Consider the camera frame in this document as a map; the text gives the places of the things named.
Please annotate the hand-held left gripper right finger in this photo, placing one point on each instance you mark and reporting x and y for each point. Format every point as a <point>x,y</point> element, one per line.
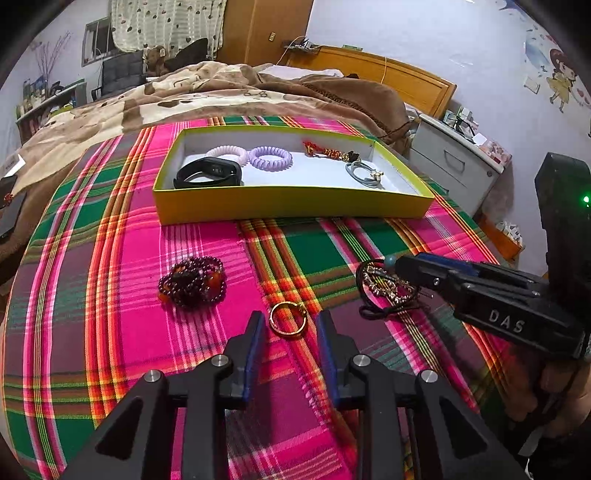
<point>328,350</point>

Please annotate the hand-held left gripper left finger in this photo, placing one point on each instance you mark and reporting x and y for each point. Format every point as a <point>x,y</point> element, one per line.
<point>253,350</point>

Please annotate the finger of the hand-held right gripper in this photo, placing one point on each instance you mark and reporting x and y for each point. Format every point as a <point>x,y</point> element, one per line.
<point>420,272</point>
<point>443,262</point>

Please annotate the yellow cardboard box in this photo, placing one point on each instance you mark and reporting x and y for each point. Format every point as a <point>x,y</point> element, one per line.
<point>286,203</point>

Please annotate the black smart band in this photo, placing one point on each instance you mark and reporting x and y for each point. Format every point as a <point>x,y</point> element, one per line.
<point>217,168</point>

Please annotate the person's right hand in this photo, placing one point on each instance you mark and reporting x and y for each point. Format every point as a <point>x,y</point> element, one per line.
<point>558,387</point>

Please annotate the orange box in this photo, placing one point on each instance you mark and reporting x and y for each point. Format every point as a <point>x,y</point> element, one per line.
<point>498,240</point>

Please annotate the white nightstand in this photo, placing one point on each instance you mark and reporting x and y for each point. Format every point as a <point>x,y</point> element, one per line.
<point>452,161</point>

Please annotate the pink green plaid cloth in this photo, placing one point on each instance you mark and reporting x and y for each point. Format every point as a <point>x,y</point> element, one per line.
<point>115,360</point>

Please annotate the wooden bed headboard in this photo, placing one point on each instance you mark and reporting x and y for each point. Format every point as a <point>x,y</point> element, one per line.
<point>415,83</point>

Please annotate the white pillow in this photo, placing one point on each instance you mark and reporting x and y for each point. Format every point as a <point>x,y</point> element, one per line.
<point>300,71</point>

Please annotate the power strip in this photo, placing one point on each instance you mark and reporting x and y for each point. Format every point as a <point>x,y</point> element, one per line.
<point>300,45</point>

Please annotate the brown patterned blanket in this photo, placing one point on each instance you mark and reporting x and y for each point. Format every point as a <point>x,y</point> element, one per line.
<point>207,87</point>

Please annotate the black phone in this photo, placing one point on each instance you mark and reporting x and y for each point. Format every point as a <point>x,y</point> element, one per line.
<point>9,217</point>

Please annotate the wooden wardrobe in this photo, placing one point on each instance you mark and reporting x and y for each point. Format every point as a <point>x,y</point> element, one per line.
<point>268,27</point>

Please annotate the white card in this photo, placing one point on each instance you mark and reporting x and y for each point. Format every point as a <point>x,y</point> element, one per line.
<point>11,166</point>

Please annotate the black cushion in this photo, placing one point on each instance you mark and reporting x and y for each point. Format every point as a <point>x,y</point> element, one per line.
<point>189,53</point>

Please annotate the brown teddy bear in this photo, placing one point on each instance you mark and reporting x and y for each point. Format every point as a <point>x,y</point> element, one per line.
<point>154,57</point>

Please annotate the dark office chair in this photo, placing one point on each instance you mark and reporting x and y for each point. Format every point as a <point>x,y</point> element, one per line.
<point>120,69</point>

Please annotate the white desk shelf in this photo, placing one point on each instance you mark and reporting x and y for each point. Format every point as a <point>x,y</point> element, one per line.
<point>55,99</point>

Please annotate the heart print curtain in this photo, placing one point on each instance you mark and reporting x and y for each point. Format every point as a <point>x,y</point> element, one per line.
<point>166,23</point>

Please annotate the window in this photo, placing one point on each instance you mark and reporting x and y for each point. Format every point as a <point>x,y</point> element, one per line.
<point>94,41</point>

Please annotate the decorative purple branches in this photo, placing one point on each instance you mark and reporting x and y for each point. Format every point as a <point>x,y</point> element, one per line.
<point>51,55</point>

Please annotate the cartoon wall sticker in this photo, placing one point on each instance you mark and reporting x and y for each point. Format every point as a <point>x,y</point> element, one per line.
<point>561,78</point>

